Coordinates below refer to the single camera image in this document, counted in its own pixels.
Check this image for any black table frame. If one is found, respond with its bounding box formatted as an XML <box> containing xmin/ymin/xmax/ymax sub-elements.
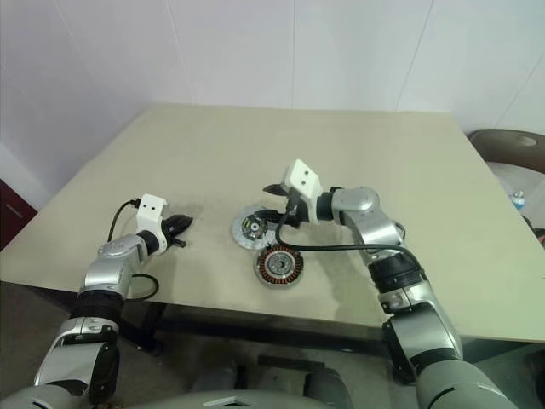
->
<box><xmin>121</xmin><ymin>297</ymin><xmax>387</xmax><ymax>355</ymax></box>

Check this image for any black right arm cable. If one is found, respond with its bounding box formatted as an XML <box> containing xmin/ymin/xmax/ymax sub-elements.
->
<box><xmin>274</xmin><ymin>204</ymin><xmax>427</xmax><ymax>278</ymax></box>

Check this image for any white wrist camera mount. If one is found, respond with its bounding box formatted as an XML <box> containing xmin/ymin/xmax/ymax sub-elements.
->
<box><xmin>136</xmin><ymin>193</ymin><xmax>171</xmax><ymax>257</ymax></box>
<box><xmin>283</xmin><ymin>158</ymin><xmax>324</xmax><ymax>223</ymax></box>

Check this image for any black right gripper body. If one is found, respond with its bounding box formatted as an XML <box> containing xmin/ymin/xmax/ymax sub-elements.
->
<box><xmin>284</xmin><ymin>192</ymin><xmax>316</xmax><ymax>228</ymax></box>

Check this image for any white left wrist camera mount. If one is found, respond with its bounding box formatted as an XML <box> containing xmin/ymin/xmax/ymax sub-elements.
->
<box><xmin>136</xmin><ymin>193</ymin><xmax>171</xmax><ymax>257</ymax></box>

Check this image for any dark red cabinet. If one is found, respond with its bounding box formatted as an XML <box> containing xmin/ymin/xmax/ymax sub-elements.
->
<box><xmin>0</xmin><ymin>178</ymin><xmax>37</xmax><ymax>252</ymax></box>

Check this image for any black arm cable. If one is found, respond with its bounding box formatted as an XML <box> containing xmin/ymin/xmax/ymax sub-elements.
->
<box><xmin>108</xmin><ymin>196</ymin><xmax>160</xmax><ymax>302</ymax></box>
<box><xmin>274</xmin><ymin>204</ymin><xmax>427</xmax><ymax>278</ymax></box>

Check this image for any grey robot torso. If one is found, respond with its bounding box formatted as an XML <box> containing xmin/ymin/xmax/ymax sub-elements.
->
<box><xmin>84</xmin><ymin>376</ymin><xmax>269</xmax><ymax>409</ymax></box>

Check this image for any dark grey rounded shape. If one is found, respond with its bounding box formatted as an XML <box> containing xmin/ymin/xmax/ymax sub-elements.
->
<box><xmin>304</xmin><ymin>364</ymin><xmax>355</xmax><ymax>409</ymax></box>

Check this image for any grey round motor lid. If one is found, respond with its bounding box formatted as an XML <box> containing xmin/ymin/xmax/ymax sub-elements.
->
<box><xmin>231</xmin><ymin>203</ymin><xmax>278</xmax><ymax>253</ymax></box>

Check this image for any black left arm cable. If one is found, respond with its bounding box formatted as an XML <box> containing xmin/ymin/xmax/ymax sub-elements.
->
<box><xmin>108</xmin><ymin>196</ymin><xmax>160</xmax><ymax>302</ymax></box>

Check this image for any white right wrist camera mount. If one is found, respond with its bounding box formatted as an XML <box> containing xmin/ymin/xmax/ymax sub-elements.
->
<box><xmin>283</xmin><ymin>158</ymin><xmax>324</xmax><ymax>223</ymax></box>

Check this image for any dark folding chair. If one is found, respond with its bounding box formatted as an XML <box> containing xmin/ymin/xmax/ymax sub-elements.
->
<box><xmin>466</xmin><ymin>129</ymin><xmax>545</xmax><ymax>176</ymax></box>

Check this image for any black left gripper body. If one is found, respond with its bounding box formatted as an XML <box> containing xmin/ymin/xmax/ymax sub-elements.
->
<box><xmin>164</xmin><ymin>216</ymin><xmax>189</xmax><ymax>252</ymax></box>

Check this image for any motor housing with copper windings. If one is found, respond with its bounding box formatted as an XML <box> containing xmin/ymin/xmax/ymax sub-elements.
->
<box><xmin>254</xmin><ymin>243</ymin><xmax>305</xmax><ymax>291</ymax></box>

